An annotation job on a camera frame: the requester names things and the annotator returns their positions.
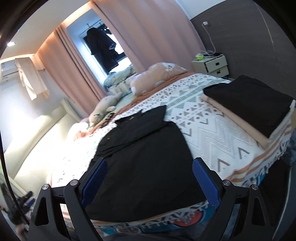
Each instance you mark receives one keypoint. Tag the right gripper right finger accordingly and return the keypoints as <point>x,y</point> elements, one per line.
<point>252,222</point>

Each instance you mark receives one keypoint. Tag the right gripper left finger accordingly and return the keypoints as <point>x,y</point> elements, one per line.
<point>47,222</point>

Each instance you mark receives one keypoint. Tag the black shirt with yellow trim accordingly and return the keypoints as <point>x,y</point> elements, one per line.
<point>149,170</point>

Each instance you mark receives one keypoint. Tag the white patterned bed blanket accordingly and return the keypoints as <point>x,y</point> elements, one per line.
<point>223,145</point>

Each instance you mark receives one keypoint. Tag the folded beige garment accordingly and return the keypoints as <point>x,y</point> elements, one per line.
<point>254,133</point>

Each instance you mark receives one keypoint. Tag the white pillow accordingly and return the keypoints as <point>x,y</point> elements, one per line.
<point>78,130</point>

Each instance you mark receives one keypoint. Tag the upholstered headboard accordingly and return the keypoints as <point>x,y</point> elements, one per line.
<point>60,119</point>

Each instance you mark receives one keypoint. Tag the folded black garment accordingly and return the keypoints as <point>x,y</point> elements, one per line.
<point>261,106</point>

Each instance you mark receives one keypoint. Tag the beige plush toy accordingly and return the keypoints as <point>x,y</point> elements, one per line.
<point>106,105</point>

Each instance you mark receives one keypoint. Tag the beige hanging garment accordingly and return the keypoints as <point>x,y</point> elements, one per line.
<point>30,78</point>

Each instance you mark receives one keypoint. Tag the pink curtain left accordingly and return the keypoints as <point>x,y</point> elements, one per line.
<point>66,66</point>

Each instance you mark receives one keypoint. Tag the pink curtain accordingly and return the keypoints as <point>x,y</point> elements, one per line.
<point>151,32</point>
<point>66,66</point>

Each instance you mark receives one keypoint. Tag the white air conditioner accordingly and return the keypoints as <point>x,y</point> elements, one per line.
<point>15,66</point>

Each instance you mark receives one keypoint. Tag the light green crumpled quilt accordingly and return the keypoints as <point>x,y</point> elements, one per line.
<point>115,78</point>

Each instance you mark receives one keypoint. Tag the white bedside cabinet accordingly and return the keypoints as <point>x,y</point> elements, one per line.
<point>216,66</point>

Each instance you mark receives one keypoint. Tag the orange printed long pillow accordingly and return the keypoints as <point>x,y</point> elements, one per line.
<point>156,75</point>

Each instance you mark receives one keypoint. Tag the dark hanging garment at window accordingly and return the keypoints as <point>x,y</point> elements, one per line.
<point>103,48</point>

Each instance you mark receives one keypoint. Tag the pink curtain right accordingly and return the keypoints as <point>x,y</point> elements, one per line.
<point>151,32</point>

